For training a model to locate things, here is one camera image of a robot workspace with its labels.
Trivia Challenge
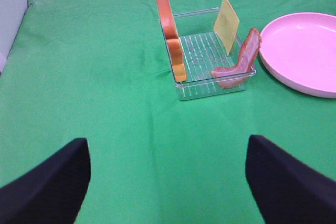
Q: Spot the clear left plastic container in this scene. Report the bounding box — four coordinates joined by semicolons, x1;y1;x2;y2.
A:
173;7;257;101

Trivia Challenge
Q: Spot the bacon strip from container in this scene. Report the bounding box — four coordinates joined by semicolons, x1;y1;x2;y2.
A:
211;27;261;78

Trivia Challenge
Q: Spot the bread slice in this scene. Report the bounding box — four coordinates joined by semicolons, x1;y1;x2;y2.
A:
156;0;187;82

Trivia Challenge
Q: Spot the pink plate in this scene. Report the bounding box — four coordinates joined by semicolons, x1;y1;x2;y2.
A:
260;12;335;99

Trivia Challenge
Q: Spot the yellow cheese slice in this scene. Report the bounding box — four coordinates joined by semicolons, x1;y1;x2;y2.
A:
213;0;240;54

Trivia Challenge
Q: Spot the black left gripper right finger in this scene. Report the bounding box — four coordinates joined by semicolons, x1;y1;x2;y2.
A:
245;135;335;223

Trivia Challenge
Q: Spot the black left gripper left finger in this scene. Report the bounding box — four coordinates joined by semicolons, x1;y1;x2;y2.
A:
1;138;91;223

